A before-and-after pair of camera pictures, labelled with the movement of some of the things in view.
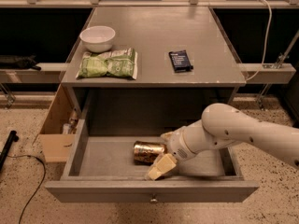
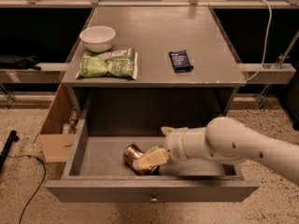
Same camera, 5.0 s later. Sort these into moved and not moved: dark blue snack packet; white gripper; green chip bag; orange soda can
Moved: orange soda can
Not moved: white gripper; green chip bag; dark blue snack packet
